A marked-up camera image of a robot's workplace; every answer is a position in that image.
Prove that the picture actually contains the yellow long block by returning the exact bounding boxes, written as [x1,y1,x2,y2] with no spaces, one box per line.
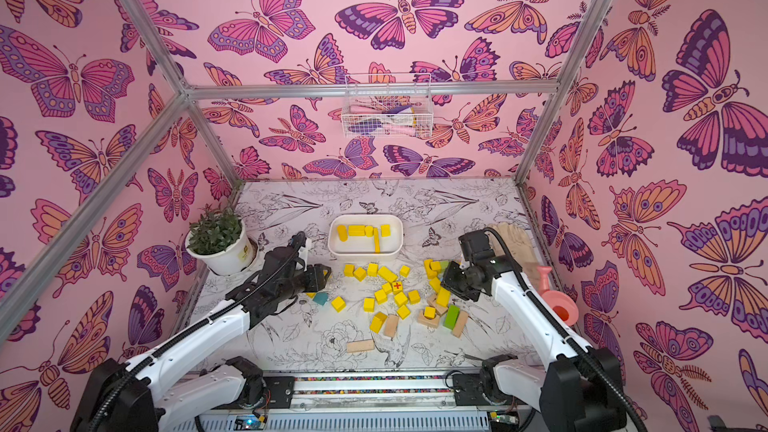
[436,288,451,308]

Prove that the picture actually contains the yellow cylinder block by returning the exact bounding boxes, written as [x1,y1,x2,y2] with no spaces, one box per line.
[337,225,349,242]

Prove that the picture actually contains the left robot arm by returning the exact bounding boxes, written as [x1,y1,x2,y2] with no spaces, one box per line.
[70,232,332,431]

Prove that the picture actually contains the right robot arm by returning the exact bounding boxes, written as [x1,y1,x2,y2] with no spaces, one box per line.
[441,227,646,431]

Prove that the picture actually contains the teal block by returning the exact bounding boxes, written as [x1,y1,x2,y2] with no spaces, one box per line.
[313,292,329,306]

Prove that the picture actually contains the green rectangular block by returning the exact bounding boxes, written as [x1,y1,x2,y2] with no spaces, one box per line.
[443,305,461,330]

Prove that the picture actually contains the white plastic bin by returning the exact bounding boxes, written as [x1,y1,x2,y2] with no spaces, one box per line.
[327,214,404,259]

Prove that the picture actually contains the beige work glove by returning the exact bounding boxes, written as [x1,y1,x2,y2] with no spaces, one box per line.
[491,223,540,282]

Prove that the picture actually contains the potted green plant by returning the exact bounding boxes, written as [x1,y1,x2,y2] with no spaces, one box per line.
[185,207,257,276]

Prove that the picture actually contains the natural wood block upright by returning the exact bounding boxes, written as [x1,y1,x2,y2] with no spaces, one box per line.
[382,314,399,339]

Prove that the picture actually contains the long natural wood block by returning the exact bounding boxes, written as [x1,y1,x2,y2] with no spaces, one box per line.
[347,339,376,354]

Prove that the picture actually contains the pink watering can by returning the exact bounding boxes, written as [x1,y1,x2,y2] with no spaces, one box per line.
[536,265,579,326]

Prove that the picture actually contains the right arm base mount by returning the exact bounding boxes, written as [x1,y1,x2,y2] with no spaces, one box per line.
[444,370,518,407]

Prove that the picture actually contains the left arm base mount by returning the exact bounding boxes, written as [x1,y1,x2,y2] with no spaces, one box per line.
[229,376,295,410]

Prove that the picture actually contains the wire basket on wall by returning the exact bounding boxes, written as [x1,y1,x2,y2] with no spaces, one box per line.
[340,72,434,140]

